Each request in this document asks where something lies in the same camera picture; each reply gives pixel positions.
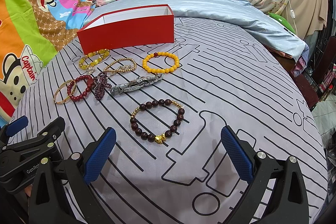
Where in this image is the dark red bead bracelet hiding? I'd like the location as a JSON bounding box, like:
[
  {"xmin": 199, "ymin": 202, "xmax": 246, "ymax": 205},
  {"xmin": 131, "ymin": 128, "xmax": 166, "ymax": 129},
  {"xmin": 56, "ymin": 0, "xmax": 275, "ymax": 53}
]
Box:
[{"xmin": 66, "ymin": 74, "xmax": 95, "ymax": 102}]

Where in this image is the thin gold bangle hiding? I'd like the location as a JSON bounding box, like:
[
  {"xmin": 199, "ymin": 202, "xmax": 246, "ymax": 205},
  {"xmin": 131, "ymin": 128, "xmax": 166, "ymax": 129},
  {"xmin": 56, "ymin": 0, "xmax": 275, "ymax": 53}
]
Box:
[{"xmin": 54, "ymin": 80, "xmax": 77, "ymax": 105}]

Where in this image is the purple garnet bead strand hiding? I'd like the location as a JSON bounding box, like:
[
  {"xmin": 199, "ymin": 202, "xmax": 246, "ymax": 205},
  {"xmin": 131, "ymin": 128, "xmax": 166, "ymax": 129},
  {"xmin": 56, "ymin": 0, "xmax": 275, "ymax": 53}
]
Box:
[{"xmin": 91, "ymin": 72, "xmax": 112, "ymax": 101}]

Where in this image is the yellow-green crystal bracelet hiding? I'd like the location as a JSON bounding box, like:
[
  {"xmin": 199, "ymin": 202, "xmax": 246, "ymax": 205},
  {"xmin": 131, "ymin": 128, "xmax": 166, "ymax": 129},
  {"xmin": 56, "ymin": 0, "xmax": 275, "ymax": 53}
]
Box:
[{"xmin": 79, "ymin": 48, "xmax": 111, "ymax": 71}]

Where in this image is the silver metal watch band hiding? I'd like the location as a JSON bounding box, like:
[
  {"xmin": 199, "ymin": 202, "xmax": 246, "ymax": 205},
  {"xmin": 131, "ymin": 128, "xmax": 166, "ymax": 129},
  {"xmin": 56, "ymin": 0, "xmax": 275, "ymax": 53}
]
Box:
[{"xmin": 109, "ymin": 73, "xmax": 163, "ymax": 96}]

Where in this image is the dark brown gold bead bracelet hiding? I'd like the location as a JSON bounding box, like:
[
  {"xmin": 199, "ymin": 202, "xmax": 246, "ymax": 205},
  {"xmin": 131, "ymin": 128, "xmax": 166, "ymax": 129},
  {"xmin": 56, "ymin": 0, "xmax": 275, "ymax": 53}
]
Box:
[{"xmin": 129, "ymin": 98, "xmax": 186, "ymax": 144}]

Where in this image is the small gold bead bracelet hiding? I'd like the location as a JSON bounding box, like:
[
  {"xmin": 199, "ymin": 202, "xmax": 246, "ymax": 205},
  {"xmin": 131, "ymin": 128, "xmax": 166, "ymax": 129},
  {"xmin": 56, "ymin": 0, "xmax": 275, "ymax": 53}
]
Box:
[{"xmin": 103, "ymin": 57, "xmax": 137, "ymax": 77}]

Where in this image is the yellow bead bracelet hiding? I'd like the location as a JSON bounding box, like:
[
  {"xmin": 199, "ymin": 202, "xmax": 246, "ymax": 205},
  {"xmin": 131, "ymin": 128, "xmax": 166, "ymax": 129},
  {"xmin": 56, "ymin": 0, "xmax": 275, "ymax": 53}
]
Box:
[{"xmin": 142, "ymin": 51, "xmax": 181, "ymax": 74}]

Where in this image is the red cardboard box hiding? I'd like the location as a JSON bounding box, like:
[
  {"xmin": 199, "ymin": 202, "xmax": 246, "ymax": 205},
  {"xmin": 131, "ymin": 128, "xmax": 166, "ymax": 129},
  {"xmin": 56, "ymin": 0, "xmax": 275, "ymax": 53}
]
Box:
[{"xmin": 77, "ymin": 5, "xmax": 174, "ymax": 54}]

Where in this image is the person's left hand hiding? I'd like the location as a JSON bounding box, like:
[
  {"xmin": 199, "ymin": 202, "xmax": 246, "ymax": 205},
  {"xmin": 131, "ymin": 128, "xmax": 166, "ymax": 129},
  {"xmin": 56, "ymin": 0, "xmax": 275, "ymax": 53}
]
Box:
[{"xmin": 24, "ymin": 184, "xmax": 33, "ymax": 197}]

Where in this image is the grey line-patterned bed sheet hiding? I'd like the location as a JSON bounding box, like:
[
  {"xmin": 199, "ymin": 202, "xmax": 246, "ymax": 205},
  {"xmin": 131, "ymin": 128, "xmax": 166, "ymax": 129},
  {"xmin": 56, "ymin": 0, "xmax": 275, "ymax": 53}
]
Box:
[{"xmin": 10, "ymin": 18, "xmax": 327, "ymax": 223}]

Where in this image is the colourful monkey cartoon blanket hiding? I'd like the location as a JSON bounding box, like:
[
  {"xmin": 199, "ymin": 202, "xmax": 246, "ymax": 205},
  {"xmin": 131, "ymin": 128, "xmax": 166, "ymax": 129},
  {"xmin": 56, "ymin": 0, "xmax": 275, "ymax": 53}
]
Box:
[{"xmin": 1, "ymin": 0, "xmax": 95, "ymax": 122}]

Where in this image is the green plush toy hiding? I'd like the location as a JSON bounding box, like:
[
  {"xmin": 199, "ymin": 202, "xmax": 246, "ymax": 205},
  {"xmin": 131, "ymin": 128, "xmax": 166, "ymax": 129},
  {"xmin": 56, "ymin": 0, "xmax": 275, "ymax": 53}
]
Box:
[{"xmin": 268, "ymin": 12, "xmax": 296, "ymax": 34}]

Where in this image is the light blue quilt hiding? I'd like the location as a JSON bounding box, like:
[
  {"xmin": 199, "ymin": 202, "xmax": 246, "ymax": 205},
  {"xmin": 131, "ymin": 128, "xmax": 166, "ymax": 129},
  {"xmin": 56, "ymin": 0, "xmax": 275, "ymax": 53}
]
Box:
[{"xmin": 84, "ymin": 0, "xmax": 309, "ymax": 62}]

